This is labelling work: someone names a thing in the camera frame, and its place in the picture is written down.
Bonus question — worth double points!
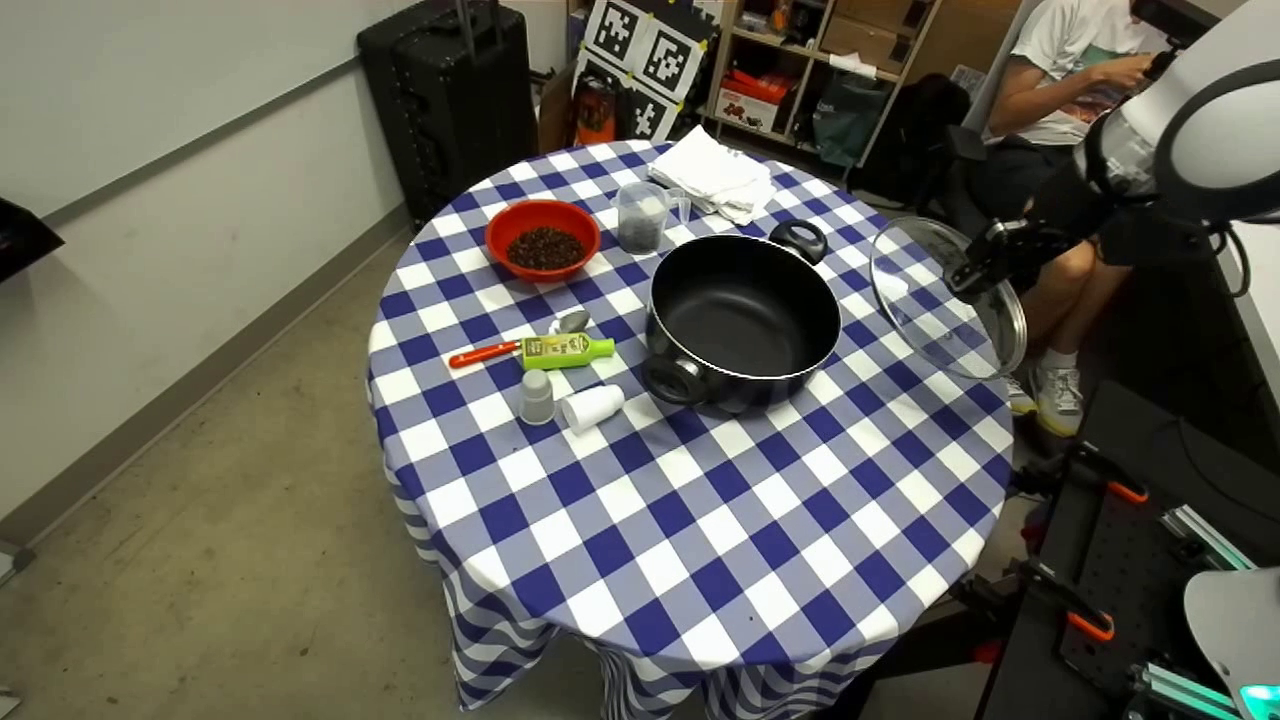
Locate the person forearm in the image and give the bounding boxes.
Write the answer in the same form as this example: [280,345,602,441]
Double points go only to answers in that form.
[989,52,1140,139]

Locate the red box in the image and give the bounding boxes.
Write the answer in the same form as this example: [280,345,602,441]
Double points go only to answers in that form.
[717,69,800,137]

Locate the white sneaker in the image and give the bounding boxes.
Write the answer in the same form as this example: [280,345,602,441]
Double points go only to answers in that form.
[1022,347,1093,443]

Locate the blue white checkered tablecloth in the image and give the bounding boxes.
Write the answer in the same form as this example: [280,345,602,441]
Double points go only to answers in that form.
[364,137,1022,720]

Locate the teal metal bar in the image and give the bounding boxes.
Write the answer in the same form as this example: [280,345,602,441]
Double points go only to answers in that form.
[1127,660,1250,720]
[1157,501,1260,575]

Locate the wooden shelf unit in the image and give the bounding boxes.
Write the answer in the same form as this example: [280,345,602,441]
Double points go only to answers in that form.
[701,0,1024,170]

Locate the folded white towel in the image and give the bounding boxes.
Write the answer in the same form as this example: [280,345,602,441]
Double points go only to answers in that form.
[644,125,780,228]

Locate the orange handled black clamp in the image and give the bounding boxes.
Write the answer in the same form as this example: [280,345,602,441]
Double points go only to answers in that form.
[1062,441,1153,511]
[1024,554,1119,647]

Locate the glass pot lid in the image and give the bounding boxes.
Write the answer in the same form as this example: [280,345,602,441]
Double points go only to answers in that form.
[867,215,1036,381]

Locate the black side table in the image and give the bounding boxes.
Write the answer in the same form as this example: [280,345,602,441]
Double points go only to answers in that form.
[976,374,1280,720]

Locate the green tube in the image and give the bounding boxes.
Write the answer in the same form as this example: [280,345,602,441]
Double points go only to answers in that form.
[518,330,622,374]

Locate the red handled spoon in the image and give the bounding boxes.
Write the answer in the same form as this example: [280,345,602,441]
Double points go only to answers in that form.
[444,303,592,374]

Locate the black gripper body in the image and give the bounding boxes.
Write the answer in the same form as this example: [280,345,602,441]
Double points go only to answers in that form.
[979,211,1081,281]

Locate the clear plastic cup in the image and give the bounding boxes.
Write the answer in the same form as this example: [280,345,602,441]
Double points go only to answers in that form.
[611,178,675,258]

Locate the person in white shirt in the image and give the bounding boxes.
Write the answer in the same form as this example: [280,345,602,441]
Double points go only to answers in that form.
[960,0,1211,367]

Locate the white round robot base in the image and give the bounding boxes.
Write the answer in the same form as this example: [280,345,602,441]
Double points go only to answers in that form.
[1180,563,1280,705]

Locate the dark backpack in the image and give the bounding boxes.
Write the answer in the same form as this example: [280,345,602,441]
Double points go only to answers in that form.
[849,69,976,206]

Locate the person bare hand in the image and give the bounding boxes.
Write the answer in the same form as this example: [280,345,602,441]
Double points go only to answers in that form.
[1126,48,1183,97]

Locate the red bowl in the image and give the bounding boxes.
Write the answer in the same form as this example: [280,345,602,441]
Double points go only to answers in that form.
[482,197,609,288]

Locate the white shaker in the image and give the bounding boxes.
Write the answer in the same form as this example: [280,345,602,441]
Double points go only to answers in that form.
[553,381,628,437]
[512,365,562,432]

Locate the black cooking pot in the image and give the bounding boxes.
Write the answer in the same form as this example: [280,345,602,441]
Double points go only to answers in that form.
[642,215,849,421]

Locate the large black case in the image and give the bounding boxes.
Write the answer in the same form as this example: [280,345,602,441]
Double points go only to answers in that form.
[353,0,540,223]

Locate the fiducial marker board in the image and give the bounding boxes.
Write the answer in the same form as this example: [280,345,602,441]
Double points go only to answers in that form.
[568,0,733,142]

